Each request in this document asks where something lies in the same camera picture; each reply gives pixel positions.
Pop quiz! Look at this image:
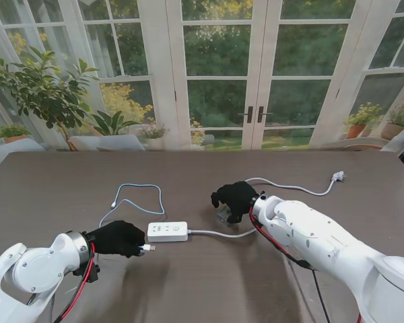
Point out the broad leaf green plant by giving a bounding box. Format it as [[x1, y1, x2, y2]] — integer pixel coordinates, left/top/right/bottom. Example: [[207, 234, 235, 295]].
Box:
[[90, 109, 141, 137]]

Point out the grey charger adapter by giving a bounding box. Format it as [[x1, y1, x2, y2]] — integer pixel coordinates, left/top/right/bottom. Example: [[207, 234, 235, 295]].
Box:
[[216, 207, 233, 223]]

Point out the white power strip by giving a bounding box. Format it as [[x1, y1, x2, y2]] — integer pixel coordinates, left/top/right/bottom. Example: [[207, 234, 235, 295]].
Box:
[[147, 221, 189, 243]]

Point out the white power cord with plug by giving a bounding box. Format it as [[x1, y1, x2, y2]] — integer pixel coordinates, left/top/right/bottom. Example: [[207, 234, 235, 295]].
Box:
[[187, 170, 349, 238]]

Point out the white french door leaf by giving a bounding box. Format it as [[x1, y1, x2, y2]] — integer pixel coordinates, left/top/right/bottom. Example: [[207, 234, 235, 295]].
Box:
[[166, 0, 265, 151], [259, 0, 371, 149]]

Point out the grey armchair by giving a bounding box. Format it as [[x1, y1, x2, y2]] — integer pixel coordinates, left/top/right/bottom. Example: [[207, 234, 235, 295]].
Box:
[[69, 134, 146, 152]]

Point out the wooden round side table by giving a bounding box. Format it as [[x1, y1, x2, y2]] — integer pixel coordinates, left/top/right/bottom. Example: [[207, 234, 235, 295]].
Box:
[[319, 139, 384, 151]]

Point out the light grey chair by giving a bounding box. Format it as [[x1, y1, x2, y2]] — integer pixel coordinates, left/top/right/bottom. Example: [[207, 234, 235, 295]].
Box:
[[380, 124, 404, 166]]

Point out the green plant in beige pot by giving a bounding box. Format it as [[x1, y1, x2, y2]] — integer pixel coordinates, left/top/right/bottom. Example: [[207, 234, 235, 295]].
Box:
[[380, 102, 404, 141]]

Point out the small plant in terracotta pot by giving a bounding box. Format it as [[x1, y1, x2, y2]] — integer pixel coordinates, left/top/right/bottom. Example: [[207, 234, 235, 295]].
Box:
[[0, 123, 31, 144]]

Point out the dark door handle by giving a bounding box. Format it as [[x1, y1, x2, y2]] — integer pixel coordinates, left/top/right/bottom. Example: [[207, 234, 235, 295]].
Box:
[[257, 106, 273, 124], [238, 106, 254, 124]]

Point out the tall leafy potted tree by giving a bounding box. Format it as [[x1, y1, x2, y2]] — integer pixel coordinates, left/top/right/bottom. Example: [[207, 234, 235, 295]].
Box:
[[0, 45, 100, 152]]

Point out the grey sofa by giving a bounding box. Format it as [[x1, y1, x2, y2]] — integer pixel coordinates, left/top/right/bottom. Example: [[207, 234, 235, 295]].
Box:
[[0, 138, 46, 166]]

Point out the yellow-green plant in terracotta pot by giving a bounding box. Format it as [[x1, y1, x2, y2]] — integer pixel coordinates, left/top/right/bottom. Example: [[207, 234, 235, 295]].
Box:
[[343, 102, 384, 139]]

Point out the light blue USB cable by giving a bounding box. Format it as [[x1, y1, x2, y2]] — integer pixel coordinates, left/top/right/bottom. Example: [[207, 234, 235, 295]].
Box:
[[99, 183, 166, 252]]

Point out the flowering plant in white pot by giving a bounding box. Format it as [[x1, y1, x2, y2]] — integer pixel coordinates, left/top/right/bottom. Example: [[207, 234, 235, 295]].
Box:
[[140, 123, 171, 151]]

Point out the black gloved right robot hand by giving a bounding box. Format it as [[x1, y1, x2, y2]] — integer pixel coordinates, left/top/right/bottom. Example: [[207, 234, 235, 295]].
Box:
[[210, 180, 262, 223]]

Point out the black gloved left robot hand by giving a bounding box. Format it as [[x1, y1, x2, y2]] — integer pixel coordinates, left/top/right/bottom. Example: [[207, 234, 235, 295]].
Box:
[[87, 220, 146, 259]]

